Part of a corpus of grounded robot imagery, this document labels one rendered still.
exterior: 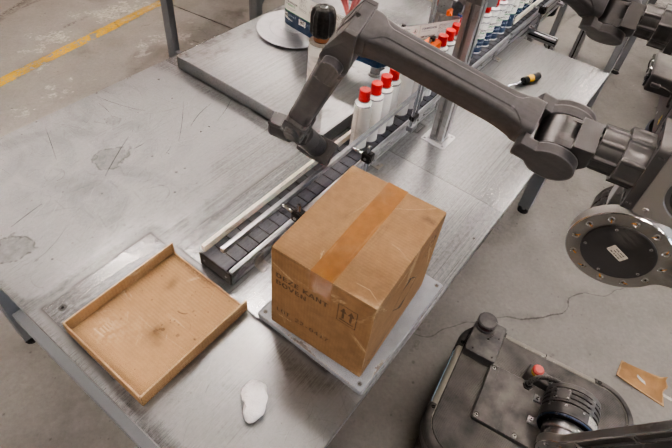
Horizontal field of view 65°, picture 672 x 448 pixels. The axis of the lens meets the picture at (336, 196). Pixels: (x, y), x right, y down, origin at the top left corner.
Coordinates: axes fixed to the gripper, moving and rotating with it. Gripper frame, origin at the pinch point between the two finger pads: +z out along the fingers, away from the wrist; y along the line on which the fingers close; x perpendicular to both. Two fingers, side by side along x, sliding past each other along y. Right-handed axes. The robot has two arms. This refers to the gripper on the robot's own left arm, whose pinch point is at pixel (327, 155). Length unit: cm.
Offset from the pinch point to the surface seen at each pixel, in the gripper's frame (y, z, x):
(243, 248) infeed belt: -2.0, -18.4, 31.9
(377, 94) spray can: -2.0, 3.3, -22.8
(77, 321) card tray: 13, -39, 63
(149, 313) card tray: 4, -31, 54
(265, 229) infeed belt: -2.0, -13.3, 25.6
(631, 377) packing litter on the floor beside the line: -115, 112, 8
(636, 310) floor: -109, 135, -19
